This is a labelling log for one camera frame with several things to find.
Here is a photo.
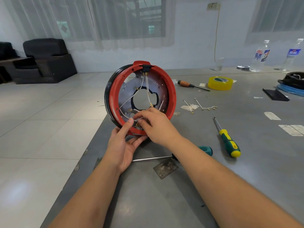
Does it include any person's left hand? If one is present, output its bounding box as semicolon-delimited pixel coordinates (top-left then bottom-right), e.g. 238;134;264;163
102;118;148;174

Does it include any person's right hand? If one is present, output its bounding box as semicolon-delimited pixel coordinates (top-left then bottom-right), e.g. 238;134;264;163
133;107;184;150

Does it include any red round appliance base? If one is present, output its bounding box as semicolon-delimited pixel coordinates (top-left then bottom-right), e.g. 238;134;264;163
104;61;177;136

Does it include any person's right forearm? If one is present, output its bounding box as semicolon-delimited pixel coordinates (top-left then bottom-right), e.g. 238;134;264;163
166;136;304;228

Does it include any person's left forearm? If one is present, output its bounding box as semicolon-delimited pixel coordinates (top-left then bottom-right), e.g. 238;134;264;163
47;159;122;228

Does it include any square metal plate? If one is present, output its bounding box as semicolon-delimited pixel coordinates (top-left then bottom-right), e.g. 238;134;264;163
153;159;179;180

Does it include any yellow tape roll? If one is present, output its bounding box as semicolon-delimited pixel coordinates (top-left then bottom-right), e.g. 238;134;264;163
208;76;234;91

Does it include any yellow green screwdriver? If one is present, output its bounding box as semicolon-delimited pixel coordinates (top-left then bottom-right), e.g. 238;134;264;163
213;117;241;158

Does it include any clear plastic cup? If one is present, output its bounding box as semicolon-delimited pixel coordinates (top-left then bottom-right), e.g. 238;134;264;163
214;57;224;71

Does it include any black armchair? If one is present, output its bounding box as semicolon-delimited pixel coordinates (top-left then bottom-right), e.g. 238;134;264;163
12;38;78;84
0;42;19;61

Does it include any white sheer curtain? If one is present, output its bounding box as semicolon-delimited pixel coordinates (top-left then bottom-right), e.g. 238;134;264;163
2;0;177;51
245;0;304;44

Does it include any dark wooden side table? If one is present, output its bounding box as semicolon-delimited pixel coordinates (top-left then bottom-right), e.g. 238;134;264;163
0;57;36;84

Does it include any clear plastic water bottle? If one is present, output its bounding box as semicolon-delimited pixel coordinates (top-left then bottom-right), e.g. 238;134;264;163
281;38;304;71
249;40;271;73

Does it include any black flat sheet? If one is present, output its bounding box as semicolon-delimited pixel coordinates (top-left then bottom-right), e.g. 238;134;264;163
262;88;290;101

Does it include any blue round lid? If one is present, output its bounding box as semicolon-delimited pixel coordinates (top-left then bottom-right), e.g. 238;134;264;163
277;83;304;97

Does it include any black round appliance part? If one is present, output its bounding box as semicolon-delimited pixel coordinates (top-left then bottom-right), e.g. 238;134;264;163
277;72;304;90

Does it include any loose white wire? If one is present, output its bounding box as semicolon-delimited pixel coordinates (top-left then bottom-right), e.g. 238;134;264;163
194;98;218;111
183;100;195;114

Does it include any teal handled screwdriver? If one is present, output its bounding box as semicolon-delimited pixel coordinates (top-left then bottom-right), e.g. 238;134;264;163
132;146;213;162

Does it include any orange handled screwdriver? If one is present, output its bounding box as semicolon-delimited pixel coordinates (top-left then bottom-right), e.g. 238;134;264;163
177;80;211;92

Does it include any yellow hanging cable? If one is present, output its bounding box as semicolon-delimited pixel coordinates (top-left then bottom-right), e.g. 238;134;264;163
214;4;220;63

